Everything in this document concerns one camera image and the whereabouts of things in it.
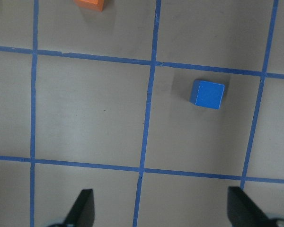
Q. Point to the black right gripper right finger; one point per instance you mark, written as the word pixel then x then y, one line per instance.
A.
pixel 243 212

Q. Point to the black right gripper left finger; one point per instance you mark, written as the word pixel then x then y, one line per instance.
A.
pixel 82 213

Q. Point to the blue wooden block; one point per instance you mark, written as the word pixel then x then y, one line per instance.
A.
pixel 207 94

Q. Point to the orange wooden block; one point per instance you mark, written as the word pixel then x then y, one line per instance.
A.
pixel 96 5

